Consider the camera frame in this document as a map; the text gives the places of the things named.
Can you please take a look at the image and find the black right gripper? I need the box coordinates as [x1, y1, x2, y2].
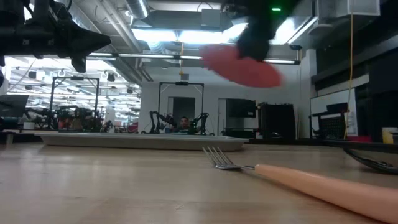
[221, 0, 301, 62]

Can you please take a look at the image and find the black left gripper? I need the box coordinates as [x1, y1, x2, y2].
[30, 0, 112, 73]

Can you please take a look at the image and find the red round plate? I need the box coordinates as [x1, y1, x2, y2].
[198, 44, 284, 89]

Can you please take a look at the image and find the fork with peach handle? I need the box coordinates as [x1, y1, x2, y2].
[201, 146, 398, 224]

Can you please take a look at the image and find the grey plastic tray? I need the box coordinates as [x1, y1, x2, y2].
[36, 132, 249, 152]

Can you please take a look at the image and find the long ceiling light tube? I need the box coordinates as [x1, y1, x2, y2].
[86, 52, 301, 65]

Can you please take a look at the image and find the black cabinet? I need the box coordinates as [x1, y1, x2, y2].
[259, 102, 296, 140]

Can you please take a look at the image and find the dark computer monitor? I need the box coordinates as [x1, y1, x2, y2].
[0, 95, 29, 118]

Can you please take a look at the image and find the white board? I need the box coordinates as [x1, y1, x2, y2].
[310, 88, 358, 138]

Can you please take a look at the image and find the person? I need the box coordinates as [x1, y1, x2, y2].
[175, 116, 192, 133]

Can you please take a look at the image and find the black mesh chair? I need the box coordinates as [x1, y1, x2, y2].
[309, 102, 349, 140]

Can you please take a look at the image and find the yellow container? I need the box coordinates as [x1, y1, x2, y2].
[381, 126, 398, 144]

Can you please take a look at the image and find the black gantry frame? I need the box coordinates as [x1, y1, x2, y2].
[157, 81, 205, 135]
[50, 76, 100, 131]

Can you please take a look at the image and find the black wall screen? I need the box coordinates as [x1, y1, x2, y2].
[226, 98, 257, 119]

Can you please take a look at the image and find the silver ceiling duct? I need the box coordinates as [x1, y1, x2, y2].
[126, 0, 150, 19]

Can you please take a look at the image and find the yellow extension cable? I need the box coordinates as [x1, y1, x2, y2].
[343, 14, 354, 140]

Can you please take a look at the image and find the black aluminium table frame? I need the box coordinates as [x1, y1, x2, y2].
[0, 130, 398, 154]

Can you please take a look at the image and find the black cable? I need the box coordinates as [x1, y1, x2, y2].
[343, 147, 398, 175]

